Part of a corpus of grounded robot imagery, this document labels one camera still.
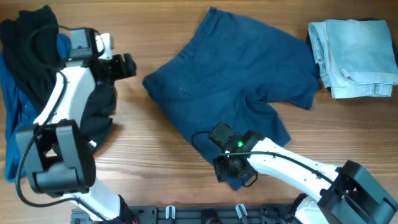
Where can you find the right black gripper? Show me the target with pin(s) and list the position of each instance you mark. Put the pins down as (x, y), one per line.
(222, 171)

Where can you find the teal blue garment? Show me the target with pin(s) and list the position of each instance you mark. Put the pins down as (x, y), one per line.
(20, 112)

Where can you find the navy blue shorts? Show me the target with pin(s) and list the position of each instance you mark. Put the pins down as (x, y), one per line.
(232, 71)

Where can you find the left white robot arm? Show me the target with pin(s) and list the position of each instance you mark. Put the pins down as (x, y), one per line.
(57, 164)

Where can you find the black garment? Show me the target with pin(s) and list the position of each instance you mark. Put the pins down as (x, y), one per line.
(29, 44)

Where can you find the folded light blue jeans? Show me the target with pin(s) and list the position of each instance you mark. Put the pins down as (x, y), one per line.
(355, 58)

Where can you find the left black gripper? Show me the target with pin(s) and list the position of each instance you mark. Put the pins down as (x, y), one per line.
(123, 66)

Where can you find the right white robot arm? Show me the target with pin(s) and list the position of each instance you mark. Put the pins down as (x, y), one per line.
(332, 194)

